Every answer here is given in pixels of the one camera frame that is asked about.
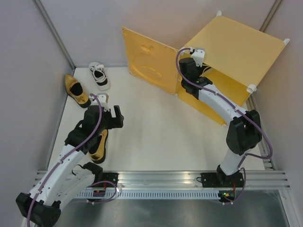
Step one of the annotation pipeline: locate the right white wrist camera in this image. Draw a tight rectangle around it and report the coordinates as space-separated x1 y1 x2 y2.
189 47 205 67

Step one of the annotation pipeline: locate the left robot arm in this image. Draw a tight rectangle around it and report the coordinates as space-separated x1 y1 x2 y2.
16 105 124 227

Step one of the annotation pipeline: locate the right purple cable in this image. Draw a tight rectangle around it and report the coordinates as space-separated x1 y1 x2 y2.
175 47 274 204

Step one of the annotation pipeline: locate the purple cable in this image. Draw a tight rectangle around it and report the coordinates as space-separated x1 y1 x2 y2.
26 93 105 227
175 47 274 204

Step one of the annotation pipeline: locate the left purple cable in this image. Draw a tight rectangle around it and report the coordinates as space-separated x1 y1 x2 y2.
26 93 105 227

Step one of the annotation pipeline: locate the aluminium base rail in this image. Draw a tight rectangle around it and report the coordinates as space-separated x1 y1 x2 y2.
33 170 291 192

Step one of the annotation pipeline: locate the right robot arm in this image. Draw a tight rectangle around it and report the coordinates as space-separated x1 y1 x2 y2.
178 57 262 187

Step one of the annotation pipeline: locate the yellow plastic shoe cabinet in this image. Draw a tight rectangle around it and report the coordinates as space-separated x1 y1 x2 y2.
176 11 291 130

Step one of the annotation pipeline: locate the far gold loafer shoe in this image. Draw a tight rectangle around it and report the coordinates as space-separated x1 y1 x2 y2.
64 74 91 108

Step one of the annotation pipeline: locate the yellow cabinet door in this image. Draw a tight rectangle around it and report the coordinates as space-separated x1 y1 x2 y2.
122 27 178 94

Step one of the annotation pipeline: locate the gold loafer shoe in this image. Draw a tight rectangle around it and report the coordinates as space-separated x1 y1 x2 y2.
88 129 108 164
64 74 91 108

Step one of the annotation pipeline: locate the left aluminium corner post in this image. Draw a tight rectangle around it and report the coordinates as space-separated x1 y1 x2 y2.
32 0 76 71

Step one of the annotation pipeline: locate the right aluminium corner post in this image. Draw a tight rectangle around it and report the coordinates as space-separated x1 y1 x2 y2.
259 0 284 33

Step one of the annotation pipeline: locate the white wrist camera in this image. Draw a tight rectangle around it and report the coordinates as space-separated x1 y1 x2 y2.
189 47 205 67
89 93 110 112

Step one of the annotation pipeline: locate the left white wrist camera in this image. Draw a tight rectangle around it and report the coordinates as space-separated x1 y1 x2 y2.
89 93 110 112

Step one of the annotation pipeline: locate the white black sneaker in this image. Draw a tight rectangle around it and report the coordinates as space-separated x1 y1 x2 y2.
202 65 212 74
89 62 111 91

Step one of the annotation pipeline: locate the aluminium corner post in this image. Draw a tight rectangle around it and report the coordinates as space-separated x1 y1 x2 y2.
259 0 284 33
32 0 76 71

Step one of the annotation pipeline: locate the near gold loafer shoe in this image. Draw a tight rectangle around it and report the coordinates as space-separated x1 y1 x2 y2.
88 129 108 164

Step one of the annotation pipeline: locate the white slotted cable duct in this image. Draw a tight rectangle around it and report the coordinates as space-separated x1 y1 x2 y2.
75 190 220 200

